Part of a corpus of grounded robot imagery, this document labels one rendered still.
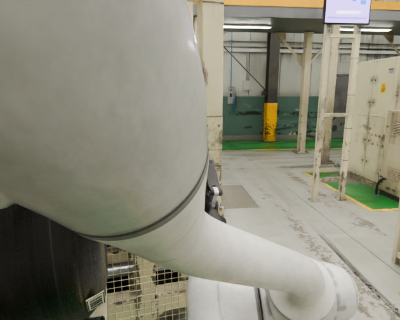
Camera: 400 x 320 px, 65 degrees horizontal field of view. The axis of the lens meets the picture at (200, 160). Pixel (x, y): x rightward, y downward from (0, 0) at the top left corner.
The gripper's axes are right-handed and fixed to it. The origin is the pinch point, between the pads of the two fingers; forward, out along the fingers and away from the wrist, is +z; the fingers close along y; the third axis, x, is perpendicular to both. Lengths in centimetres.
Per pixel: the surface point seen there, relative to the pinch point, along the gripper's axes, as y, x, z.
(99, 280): 15.5, -19.9, -25.3
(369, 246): 187, 240, 26
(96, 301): 18.8, -20.2, -29.0
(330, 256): 187, 190, 16
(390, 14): 200, 499, 485
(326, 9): 123, 226, 298
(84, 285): 12.6, -22.8, -26.6
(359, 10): 113, 268, 297
